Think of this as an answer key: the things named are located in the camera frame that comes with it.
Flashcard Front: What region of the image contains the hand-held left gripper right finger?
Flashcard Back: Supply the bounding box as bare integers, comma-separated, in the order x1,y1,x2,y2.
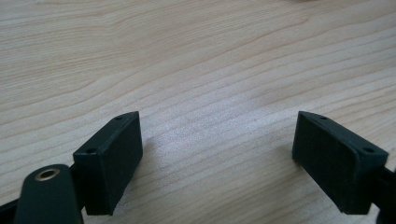
291,110,389,216

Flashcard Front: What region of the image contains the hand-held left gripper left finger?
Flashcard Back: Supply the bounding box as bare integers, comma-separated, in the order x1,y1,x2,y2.
73,111,144,217

